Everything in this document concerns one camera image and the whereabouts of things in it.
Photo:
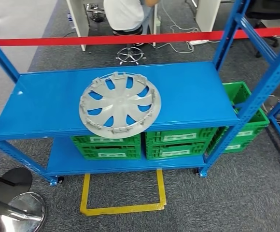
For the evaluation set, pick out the blue metal shelf rack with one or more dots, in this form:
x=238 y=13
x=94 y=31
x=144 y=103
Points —
x=190 y=96

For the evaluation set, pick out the grey plastic hubcap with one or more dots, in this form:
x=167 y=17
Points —
x=119 y=105

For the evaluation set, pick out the green plastic crate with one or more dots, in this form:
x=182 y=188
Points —
x=258 y=123
x=234 y=147
x=111 y=153
x=176 y=151
x=106 y=140
x=178 y=134

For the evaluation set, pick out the black stool chrome base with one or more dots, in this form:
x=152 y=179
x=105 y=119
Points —
x=130 y=52

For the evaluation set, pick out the red barrier belt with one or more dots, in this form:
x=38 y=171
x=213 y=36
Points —
x=106 y=40

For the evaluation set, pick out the person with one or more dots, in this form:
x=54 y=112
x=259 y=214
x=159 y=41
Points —
x=125 y=14

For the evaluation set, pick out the white power strip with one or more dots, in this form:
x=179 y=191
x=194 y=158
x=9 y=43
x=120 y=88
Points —
x=198 y=42

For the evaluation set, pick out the white office desk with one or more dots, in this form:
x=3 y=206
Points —
x=78 y=22

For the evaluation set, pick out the clear water bottle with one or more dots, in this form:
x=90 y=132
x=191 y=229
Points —
x=69 y=20

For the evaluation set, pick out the white board panel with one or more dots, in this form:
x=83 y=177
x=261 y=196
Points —
x=207 y=14

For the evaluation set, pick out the thin black bar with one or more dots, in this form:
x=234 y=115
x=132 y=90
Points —
x=0 y=178

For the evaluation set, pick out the black office chair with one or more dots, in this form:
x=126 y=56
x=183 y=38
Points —
x=268 y=9

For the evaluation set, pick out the chrome stanchion post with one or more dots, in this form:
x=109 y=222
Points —
x=21 y=211

